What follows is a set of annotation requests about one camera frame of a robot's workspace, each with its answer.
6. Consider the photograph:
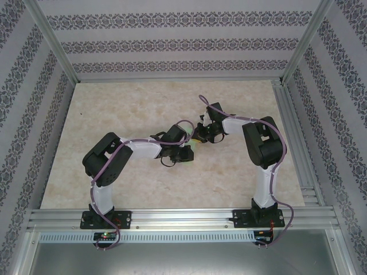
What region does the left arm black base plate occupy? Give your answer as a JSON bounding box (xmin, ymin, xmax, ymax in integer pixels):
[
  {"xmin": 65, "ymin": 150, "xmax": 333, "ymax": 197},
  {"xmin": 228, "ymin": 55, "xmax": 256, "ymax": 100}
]
[{"xmin": 80, "ymin": 210, "xmax": 132, "ymax": 230}]

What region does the aluminium side rail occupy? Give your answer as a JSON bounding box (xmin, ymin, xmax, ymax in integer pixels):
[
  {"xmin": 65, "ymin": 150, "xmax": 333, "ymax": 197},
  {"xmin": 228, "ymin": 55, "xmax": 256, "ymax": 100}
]
[{"xmin": 272, "ymin": 80, "xmax": 326, "ymax": 207}]

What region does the grey sheet metal panel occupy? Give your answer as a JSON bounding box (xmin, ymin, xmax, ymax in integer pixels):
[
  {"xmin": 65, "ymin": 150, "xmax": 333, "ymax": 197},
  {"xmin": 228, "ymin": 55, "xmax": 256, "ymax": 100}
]
[{"xmin": 28, "ymin": 243, "xmax": 355, "ymax": 275}]

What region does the aluminium frame post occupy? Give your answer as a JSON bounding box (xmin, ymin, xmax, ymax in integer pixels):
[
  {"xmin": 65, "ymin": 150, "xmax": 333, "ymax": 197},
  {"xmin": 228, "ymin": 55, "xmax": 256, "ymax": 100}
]
[
  {"xmin": 25, "ymin": 0, "xmax": 80, "ymax": 84},
  {"xmin": 280, "ymin": 0, "xmax": 336, "ymax": 85}
]

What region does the slotted grey cable duct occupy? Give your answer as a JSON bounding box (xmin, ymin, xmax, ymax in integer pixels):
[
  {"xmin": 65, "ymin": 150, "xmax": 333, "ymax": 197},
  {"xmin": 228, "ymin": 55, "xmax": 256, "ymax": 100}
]
[{"xmin": 38, "ymin": 231, "xmax": 257, "ymax": 244}]

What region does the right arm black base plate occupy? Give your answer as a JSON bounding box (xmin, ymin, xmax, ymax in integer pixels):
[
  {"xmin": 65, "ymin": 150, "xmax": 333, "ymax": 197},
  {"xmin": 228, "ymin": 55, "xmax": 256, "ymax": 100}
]
[{"xmin": 232, "ymin": 209, "xmax": 286, "ymax": 229}]

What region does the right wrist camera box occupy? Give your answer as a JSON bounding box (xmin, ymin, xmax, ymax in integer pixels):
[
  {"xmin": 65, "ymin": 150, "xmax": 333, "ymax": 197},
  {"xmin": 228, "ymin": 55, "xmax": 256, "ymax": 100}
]
[{"xmin": 200, "ymin": 110, "xmax": 212, "ymax": 127}]

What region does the aluminium mounting rail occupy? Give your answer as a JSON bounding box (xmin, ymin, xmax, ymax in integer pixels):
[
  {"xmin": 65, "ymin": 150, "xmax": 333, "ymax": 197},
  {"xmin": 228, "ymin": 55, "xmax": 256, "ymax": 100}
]
[{"xmin": 27, "ymin": 208, "xmax": 341, "ymax": 231}]

